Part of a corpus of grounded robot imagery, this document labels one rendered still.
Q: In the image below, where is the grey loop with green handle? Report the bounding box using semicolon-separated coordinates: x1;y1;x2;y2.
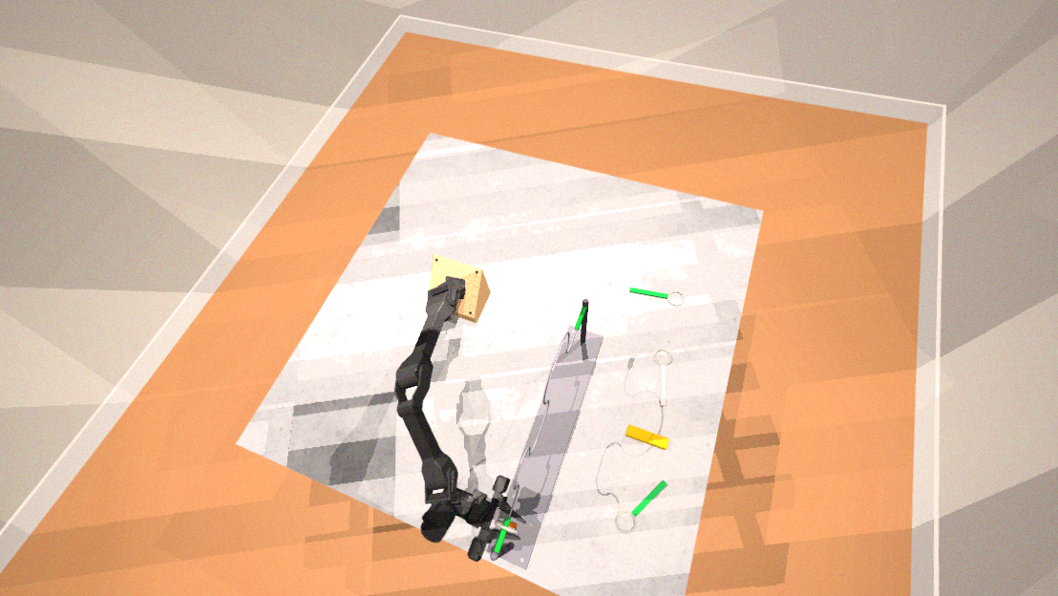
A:
616;480;667;534
630;287;685;306

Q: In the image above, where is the yellow flat bar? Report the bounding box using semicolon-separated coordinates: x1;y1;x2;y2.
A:
625;425;669;450

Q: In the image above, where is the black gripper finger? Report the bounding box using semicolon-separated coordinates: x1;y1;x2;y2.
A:
486;529;519;544
498;496;526;523

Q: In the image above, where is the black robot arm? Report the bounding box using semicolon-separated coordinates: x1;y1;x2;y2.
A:
394;276;489;543

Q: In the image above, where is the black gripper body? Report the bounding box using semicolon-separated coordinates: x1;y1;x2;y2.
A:
458;475;510;562

